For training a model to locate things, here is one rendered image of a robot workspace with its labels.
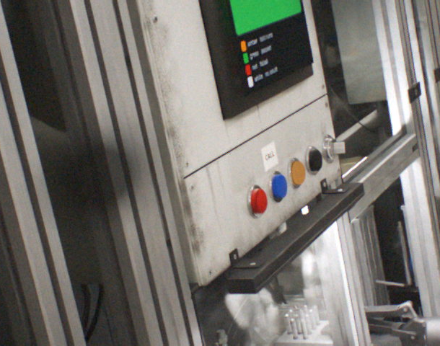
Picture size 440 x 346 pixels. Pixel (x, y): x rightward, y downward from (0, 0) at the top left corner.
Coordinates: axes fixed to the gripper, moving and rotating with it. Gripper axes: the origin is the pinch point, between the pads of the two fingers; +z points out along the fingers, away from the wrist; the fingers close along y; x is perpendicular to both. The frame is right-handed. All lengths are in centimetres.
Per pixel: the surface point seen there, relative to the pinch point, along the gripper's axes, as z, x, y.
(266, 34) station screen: -21, 41, 59
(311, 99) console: -18, 26, 48
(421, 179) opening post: -14.6, -18.6, 23.2
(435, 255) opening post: -13.7, -18.7, 8.3
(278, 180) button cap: -19, 43, 41
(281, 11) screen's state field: -22, 36, 61
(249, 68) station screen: -21, 47, 56
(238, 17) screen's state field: -22, 47, 62
